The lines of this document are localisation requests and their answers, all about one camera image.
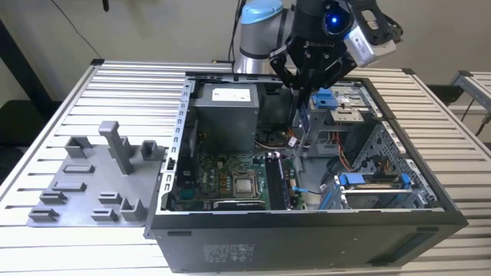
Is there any adjacent aluminium table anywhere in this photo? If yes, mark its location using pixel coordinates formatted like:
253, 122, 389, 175
447, 70, 491, 116

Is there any black empty RAM slot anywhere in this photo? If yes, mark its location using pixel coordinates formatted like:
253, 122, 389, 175
264, 153, 280, 210

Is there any thin black wall cable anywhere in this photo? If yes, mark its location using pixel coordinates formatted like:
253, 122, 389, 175
49, 0, 101, 60

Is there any black graphics card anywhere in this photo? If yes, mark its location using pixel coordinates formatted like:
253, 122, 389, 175
205, 199, 268, 212

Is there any silver box wrist camera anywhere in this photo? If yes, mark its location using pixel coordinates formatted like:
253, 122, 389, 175
341, 25, 397, 69

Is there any silver CPU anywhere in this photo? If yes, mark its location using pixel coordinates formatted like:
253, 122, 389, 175
233, 178, 257, 198

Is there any hard disk in blue carrier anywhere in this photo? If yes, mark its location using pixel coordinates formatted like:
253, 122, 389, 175
332, 171, 417, 210

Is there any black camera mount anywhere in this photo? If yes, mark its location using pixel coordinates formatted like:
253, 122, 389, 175
351, 0, 404, 44

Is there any CPU socket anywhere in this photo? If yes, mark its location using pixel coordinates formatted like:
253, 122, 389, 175
228, 170, 263, 201

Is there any black equipment stand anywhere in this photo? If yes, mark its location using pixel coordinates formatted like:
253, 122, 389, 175
0, 18, 60, 147

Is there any grey metal drive cage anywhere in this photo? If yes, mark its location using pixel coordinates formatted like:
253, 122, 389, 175
291, 82, 381, 158

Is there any orange wire bundle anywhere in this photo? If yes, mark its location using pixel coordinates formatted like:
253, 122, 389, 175
332, 131, 352, 173

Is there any green motherboard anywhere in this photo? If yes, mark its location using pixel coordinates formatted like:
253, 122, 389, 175
168, 152, 308, 212

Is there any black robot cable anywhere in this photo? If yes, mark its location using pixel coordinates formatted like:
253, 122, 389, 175
212, 0, 247, 64

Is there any blue connector black wire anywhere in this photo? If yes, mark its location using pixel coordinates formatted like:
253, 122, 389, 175
291, 185, 331, 197

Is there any grey power supply unit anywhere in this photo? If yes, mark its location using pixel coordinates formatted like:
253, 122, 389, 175
188, 83, 261, 154

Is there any green RAM stick white label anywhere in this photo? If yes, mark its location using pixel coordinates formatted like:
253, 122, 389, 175
295, 87, 312, 132

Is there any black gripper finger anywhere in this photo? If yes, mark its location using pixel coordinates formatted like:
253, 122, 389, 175
268, 45, 308, 97
305, 56, 359, 96

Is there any black PC case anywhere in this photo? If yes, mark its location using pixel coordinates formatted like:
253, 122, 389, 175
144, 70, 469, 274

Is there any grey plastic parts rack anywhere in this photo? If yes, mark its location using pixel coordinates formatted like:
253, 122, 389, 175
24, 120, 172, 228

